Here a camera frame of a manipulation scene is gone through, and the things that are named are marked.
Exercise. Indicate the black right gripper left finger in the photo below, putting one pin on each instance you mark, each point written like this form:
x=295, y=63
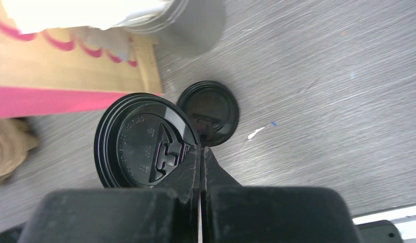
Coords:
x=121, y=214

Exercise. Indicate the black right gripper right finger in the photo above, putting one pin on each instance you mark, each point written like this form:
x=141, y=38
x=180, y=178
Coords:
x=235, y=213

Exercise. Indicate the stack of black lids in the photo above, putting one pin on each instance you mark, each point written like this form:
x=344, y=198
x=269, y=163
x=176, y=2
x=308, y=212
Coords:
x=213, y=110

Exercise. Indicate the brown cardboard cup carrier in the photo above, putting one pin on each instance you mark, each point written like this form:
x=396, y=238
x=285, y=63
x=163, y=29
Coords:
x=16, y=140

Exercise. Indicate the pink paper bag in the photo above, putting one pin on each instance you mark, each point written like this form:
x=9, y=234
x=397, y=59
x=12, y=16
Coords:
x=71, y=70

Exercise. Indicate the cup of white paper straws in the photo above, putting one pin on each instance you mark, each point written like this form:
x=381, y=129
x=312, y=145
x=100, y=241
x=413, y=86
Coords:
x=187, y=28

